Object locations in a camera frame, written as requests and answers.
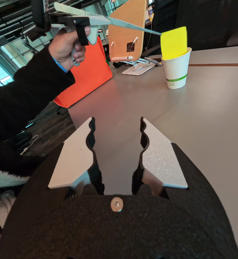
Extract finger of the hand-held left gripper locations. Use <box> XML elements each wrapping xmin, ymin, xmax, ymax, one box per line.
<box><xmin>87</xmin><ymin>15</ymin><xmax>112</xmax><ymax>45</ymax></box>

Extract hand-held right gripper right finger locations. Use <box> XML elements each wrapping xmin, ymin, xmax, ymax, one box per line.
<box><xmin>132</xmin><ymin>117</ymin><xmax>188</xmax><ymax>196</ymax></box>

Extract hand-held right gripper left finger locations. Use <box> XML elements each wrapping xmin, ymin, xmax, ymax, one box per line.
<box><xmin>48</xmin><ymin>117</ymin><xmax>105</xmax><ymax>195</ymax></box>

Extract metal tweezers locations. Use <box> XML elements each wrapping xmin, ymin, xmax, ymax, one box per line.
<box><xmin>54</xmin><ymin>2</ymin><xmax>162</xmax><ymax>36</ymax></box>

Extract yellow sticky note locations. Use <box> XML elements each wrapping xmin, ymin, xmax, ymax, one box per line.
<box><xmin>160</xmin><ymin>26</ymin><xmax>187</xmax><ymax>61</ymax></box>

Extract white paper cup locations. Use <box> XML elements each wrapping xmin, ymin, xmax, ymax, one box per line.
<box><xmin>161</xmin><ymin>47</ymin><xmax>192</xmax><ymax>89</ymax></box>

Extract person's left forearm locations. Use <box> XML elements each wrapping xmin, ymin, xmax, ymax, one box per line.
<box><xmin>0</xmin><ymin>45</ymin><xmax>76</xmax><ymax>142</ymax></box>

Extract grey desk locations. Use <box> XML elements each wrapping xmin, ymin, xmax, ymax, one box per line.
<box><xmin>67</xmin><ymin>45</ymin><xmax>238</xmax><ymax>259</ymax></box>

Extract person's left hand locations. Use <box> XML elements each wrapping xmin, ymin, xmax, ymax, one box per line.
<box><xmin>48</xmin><ymin>26</ymin><xmax>91</xmax><ymax>71</ymax></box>

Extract wooden tablet stand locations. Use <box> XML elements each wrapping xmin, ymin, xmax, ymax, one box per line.
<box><xmin>108</xmin><ymin>0</ymin><xmax>148</xmax><ymax>76</ymax></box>

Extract blue wristband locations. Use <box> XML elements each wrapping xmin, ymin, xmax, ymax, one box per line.
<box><xmin>52</xmin><ymin>57</ymin><xmax>69</xmax><ymax>74</ymax></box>

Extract orange felt bag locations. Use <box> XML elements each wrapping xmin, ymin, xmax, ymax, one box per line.
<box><xmin>53</xmin><ymin>36</ymin><xmax>113</xmax><ymax>108</ymax></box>

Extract grey yellow scissors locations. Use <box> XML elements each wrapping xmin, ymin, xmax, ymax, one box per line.
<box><xmin>144</xmin><ymin>57</ymin><xmax>163</xmax><ymax>67</ymax></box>

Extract person's dark jacket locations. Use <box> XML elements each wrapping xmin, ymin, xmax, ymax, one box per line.
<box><xmin>0</xmin><ymin>134</ymin><xmax>48</xmax><ymax>243</ymax></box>

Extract black mesh office chair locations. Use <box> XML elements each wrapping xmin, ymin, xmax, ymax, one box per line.
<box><xmin>144</xmin><ymin>0</ymin><xmax>238</xmax><ymax>58</ymax></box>

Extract white cable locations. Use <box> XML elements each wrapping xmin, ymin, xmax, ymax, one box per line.
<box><xmin>20</xmin><ymin>134</ymin><xmax>39</xmax><ymax>155</ymax></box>

